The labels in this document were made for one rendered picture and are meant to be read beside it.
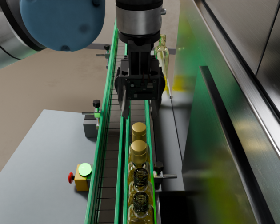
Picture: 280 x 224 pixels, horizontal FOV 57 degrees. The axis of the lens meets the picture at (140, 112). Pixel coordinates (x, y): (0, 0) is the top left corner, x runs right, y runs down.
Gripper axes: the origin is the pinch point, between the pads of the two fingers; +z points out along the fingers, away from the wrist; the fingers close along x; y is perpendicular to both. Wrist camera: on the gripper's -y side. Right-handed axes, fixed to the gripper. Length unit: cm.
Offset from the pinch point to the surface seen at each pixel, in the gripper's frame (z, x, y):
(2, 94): 120, -142, -173
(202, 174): 3.4, 11.9, 14.5
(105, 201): 32.7, -10.5, 2.5
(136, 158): 7.2, -0.8, 7.5
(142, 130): 4.6, 0.5, 1.1
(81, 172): 36.0, -20.3, -10.8
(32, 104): 120, -106, -156
